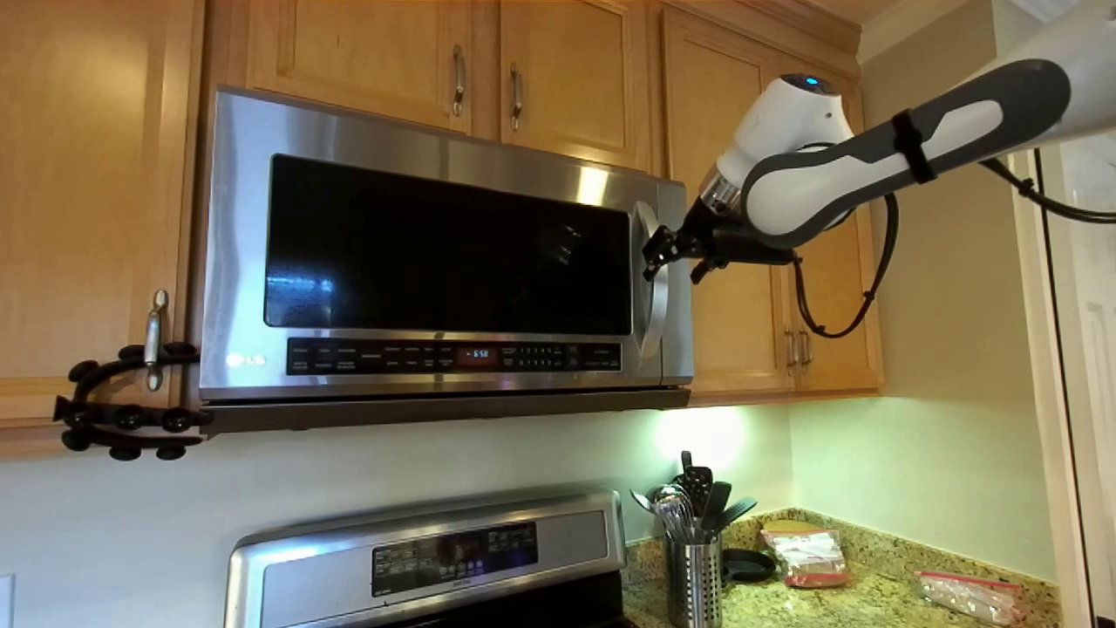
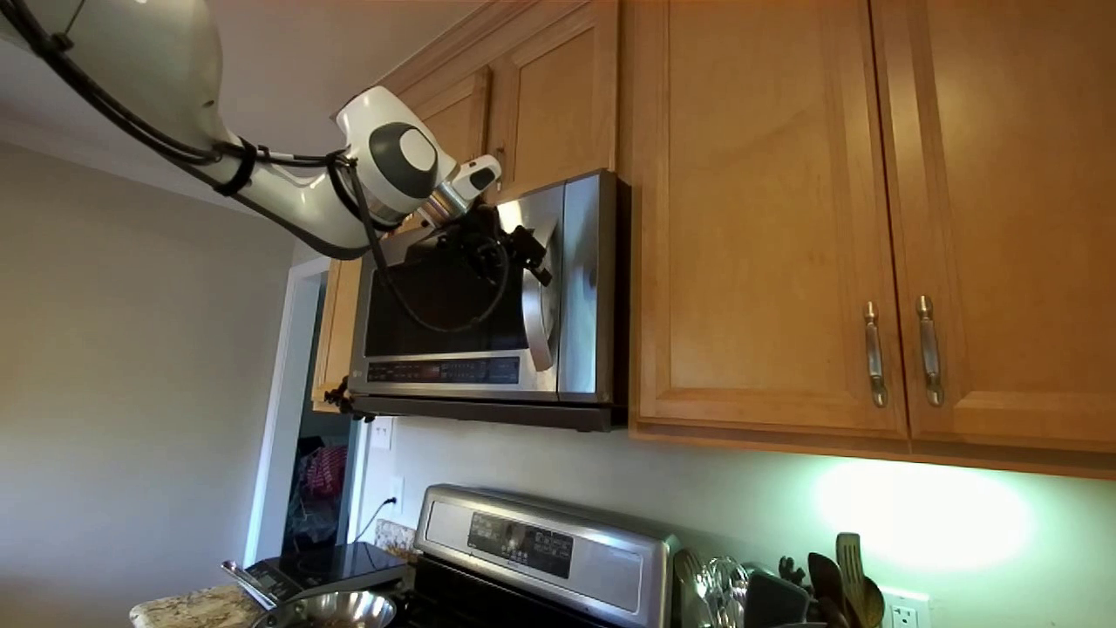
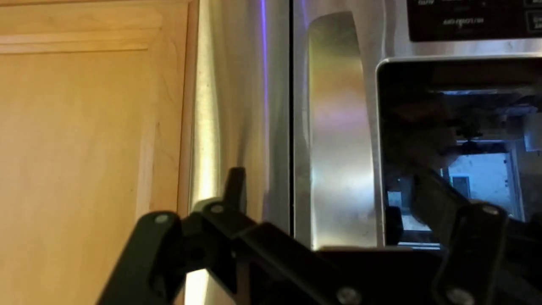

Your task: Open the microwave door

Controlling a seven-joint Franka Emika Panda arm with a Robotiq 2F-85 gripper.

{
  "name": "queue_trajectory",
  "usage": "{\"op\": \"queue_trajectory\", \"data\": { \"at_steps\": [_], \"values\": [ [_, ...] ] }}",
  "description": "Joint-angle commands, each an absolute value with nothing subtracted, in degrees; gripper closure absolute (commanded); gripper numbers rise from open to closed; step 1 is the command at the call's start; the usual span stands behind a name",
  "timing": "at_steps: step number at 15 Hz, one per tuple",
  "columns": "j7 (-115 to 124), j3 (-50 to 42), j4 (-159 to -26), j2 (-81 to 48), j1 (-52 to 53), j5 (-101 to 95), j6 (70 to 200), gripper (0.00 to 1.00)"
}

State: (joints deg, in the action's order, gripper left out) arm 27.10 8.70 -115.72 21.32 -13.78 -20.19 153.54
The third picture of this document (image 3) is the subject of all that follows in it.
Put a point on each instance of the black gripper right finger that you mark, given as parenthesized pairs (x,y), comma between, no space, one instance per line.
(479,255)

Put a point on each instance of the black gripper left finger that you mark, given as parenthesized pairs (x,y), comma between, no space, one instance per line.
(149,260)

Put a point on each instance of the tall wooden cabinet door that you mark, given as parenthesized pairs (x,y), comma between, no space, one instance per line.
(85,141)

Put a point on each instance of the stainless steel microwave body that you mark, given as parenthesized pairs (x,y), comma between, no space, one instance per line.
(237,86)

